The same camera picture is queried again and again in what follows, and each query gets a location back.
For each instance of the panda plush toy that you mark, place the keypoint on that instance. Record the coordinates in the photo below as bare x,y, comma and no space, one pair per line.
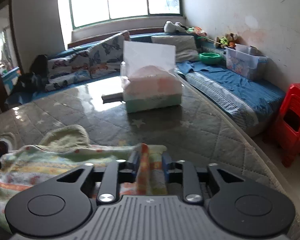
173,27

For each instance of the blue plastic bin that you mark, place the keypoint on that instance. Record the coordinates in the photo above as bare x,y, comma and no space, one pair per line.
11,80

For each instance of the red plastic stool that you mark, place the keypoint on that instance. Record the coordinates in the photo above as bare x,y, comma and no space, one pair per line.
290,127

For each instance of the green orange toy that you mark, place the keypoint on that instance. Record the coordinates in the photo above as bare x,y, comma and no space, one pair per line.
197,31

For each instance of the flat grey box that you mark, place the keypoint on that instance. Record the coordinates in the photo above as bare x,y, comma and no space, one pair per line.
112,97

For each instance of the black clothing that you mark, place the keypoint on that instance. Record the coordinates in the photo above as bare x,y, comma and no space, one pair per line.
30,80

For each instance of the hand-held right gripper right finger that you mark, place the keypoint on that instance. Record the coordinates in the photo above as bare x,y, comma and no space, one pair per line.
166,168

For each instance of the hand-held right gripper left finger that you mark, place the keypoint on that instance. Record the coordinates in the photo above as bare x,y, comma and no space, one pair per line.
135,167

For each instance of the grey pillow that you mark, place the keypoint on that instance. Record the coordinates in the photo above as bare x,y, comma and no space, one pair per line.
177,46

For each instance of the brown plush toy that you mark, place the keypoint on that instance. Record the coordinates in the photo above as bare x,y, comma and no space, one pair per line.
228,40

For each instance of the window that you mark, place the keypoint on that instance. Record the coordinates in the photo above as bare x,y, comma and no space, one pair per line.
125,0

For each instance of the brown wooden door frame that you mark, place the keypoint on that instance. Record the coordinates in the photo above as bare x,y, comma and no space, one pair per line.
13,42

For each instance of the blue sofa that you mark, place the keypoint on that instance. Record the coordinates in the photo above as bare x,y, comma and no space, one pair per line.
227,85

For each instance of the patterned children's pants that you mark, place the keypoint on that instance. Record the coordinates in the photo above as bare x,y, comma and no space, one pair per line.
52,160

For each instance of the large butterfly print pillow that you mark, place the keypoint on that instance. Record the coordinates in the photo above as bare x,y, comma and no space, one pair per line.
107,55

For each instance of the green basin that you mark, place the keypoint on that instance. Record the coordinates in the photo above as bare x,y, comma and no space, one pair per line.
210,58

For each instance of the white bag of tissues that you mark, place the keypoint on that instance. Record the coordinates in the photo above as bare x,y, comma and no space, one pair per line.
150,55

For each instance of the clear plastic storage box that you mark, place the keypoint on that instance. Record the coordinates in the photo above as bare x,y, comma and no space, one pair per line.
245,62

